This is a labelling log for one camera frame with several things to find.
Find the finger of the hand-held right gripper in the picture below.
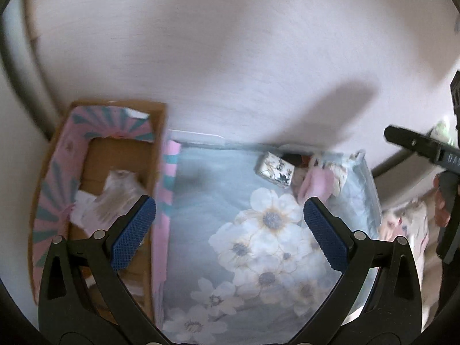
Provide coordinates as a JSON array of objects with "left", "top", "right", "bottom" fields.
[{"left": 384, "top": 125, "right": 455, "bottom": 169}]

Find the grey door frame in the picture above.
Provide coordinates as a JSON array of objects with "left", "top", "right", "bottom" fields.
[{"left": 0, "top": 0, "right": 62, "bottom": 141}]

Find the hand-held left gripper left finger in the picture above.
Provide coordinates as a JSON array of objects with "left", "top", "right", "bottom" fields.
[{"left": 38, "top": 195, "right": 169, "bottom": 345}]

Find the pink patterned cardboard box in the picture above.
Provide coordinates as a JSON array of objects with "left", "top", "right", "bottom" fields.
[{"left": 29, "top": 100, "right": 180, "bottom": 326}]

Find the white plastic tray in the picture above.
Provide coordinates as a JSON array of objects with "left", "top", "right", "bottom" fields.
[{"left": 167, "top": 129, "right": 382, "bottom": 223}]

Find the pink plush toy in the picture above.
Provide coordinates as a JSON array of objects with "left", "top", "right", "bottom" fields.
[{"left": 296, "top": 167, "right": 335, "bottom": 202}]

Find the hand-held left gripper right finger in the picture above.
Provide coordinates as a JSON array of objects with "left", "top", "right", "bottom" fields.
[{"left": 291, "top": 197, "right": 423, "bottom": 345}]

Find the clear plastic packet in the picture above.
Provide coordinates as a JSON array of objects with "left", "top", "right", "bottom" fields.
[{"left": 70, "top": 169, "right": 149, "bottom": 231}]

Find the person's right hand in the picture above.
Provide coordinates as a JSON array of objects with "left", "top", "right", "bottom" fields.
[{"left": 433, "top": 173, "right": 451, "bottom": 228}]

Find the small white patterned box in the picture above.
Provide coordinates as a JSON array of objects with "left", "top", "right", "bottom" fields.
[{"left": 256, "top": 152, "right": 296, "bottom": 189}]

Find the tray with floral cloth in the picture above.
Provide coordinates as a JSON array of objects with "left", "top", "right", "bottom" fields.
[{"left": 162, "top": 140, "right": 382, "bottom": 344}]

